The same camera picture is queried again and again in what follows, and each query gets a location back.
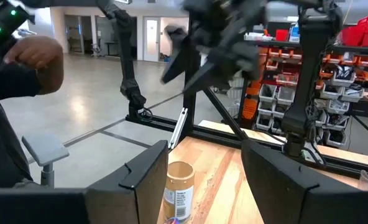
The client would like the white arm base bracket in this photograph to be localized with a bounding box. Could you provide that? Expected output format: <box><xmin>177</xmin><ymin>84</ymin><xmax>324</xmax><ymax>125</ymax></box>
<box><xmin>301</xmin><ymin>141</ymin><xmax>320</xmax><ymax>163</ymax></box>

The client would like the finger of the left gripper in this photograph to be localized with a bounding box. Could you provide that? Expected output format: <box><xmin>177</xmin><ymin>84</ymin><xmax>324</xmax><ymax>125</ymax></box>
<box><xmin>160</xmin><ymin>26</ymin><xmax>191</xmax><ymax>85</ymax></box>
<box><xmin>182</xmin><ymin>60</ymin><xmax>232</xmax><ymax>95</ymax></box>

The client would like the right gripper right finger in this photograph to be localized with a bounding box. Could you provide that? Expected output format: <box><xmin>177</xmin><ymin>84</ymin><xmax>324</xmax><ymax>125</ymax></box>
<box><xmin>241</xmin><ymin>139</ymin><xmax>368</xmax><ymax>224</ymax></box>

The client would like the silver aluminium strip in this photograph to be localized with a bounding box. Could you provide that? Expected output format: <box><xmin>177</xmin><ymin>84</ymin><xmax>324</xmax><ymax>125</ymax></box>
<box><xmin>168</xmin><ymin>107</ymin><xmax>188</xmax><ymax>150</ymax></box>

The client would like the person's hand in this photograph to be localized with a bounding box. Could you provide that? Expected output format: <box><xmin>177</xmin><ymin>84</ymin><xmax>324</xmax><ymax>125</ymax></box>
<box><xmin>2</xmin><ymin>35</ymin><xmax>65</xmax><ymax>96</ymax></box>

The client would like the person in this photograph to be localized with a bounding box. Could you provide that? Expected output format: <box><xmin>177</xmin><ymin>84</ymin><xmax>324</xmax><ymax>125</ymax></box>
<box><xmin>0</xmin><ymin>40</ymin><xmax>44</xmax><ymax>189</ymax></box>

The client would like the tan lid seasoning jar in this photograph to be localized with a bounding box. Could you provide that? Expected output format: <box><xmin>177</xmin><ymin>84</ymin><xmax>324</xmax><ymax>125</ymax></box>
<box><xmin>162</xmin><ymin>161</ymin><xmax>196</xmax><ymax>223</ymax></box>

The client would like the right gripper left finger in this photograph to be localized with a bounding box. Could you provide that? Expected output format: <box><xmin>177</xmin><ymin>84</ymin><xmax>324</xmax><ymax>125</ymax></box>
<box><xmin>83</xmin><ymin>139</ymin><xmax>170</xmax><ymax>224</ymax></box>

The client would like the white door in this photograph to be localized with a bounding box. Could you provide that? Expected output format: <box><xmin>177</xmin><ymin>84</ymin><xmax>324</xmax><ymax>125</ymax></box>
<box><xmin>142</xmin><ymin>17</ymin><xmax>162</xmax><ymax>63</ymax></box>

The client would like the red plastic crate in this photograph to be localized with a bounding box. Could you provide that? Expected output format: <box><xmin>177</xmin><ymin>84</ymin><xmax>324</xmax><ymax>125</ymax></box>
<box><xmin>341</xmin><ymin>15</ymin><xmax>368</xmax><ymax>48</ymax></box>

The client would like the grey chair armrest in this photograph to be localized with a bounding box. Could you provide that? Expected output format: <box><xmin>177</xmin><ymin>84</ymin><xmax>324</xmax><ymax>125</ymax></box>
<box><xmin>21</xmin><ymin>133</ymin><xmax>70</xmax><ymax>189</ymax></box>

